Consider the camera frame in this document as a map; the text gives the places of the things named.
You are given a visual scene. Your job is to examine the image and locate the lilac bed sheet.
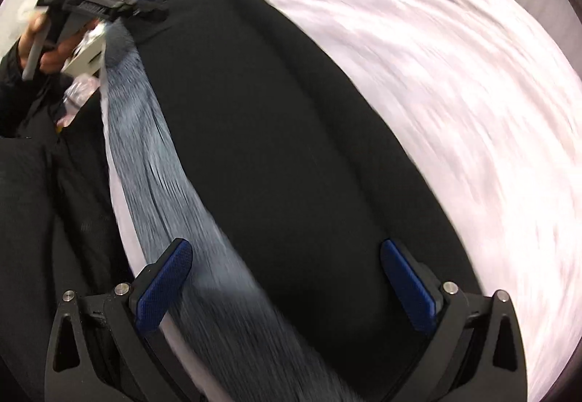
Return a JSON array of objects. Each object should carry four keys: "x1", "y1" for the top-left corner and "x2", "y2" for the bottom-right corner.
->
[{"x1": 97, "y1": 0, "x2": 582, "y2": 402}]

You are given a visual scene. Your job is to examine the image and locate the person's black clothing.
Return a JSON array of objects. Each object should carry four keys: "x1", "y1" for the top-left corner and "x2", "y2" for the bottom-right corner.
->
[{"x1": 0, "y1": 98, "x2": 139, "y2": 402}]

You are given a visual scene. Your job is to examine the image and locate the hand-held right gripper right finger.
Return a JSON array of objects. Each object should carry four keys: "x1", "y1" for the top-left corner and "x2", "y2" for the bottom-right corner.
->
[{"x1": 380, "y1": 239, "x2": 534, "y2": 402}]

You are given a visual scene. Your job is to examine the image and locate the person's left hand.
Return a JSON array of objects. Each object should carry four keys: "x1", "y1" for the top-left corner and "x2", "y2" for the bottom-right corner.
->
[{"x1": 18, "y1": 17, "x2": 100, "y2": 73}]

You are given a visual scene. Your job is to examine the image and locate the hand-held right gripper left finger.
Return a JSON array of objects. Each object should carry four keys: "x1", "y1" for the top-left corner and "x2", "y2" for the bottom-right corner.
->
[{"x1": 44, "y1": 238, "x2": 203, "y2": 402}]

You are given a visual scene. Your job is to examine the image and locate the grey fuzzy cloth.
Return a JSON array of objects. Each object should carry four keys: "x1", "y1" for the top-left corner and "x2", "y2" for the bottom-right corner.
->
[{"x1": 104, "y1": 18, "x2": 364, "y2": 402}]

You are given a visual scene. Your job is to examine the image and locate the clear plastic bag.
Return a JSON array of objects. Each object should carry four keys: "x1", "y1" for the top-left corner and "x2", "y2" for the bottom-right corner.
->
[{"x1": 55, "y1": 73, "x2": 101, "y2": 130}]

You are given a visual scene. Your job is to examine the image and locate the person's left forearm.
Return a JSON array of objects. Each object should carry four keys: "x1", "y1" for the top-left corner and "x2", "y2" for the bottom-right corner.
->
[{"x1": 0, "y1": 38, "x2": 62, "y2": 140}]

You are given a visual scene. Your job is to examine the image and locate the white box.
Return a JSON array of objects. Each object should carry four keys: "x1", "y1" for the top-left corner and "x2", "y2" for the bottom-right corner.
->
[{"x1": 63, "y1": 25, "x2": 108, "y2": 78}]

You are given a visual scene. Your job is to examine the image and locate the black pants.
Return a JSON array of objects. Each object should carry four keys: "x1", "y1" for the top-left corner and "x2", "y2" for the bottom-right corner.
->
[{"x1": 127, "y1": 0, "x2": 483, "y2": 402}]

